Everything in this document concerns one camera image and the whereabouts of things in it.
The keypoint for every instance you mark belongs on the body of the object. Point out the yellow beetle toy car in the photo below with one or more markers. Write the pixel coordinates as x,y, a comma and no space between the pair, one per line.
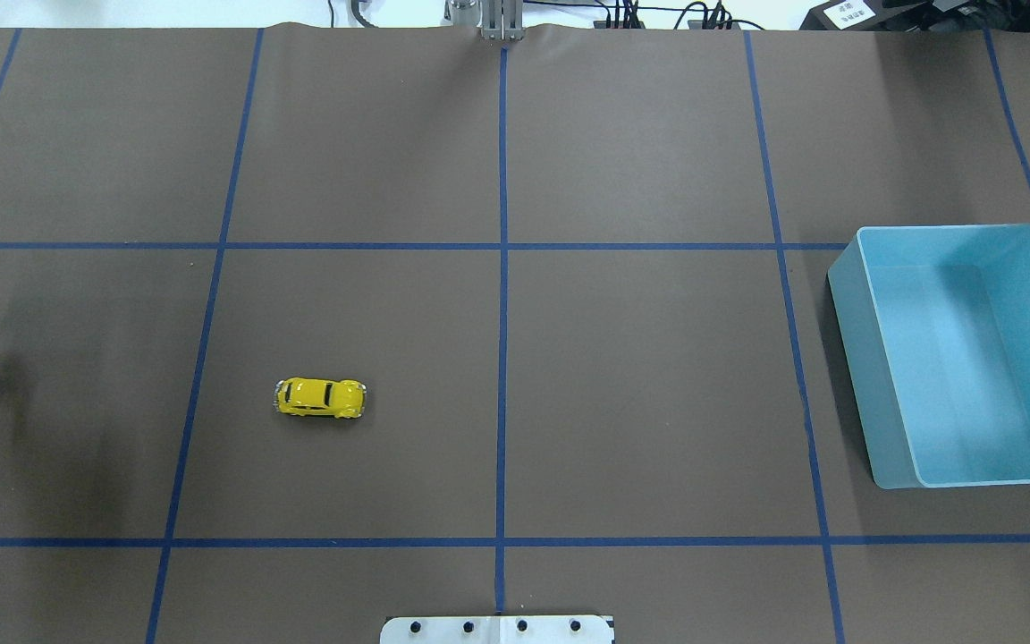
315,397

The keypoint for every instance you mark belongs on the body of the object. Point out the light blue plastic bin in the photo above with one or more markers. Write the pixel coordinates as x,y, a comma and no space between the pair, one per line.
935,325

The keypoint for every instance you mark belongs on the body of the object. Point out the black box with white label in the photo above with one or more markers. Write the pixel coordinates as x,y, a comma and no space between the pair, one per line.
846,16

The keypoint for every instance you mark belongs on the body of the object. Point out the aluminium frame post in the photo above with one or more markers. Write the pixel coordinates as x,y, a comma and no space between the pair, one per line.
496,20

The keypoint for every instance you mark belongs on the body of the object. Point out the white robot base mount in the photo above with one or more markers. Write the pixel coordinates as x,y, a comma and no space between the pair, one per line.
551,628

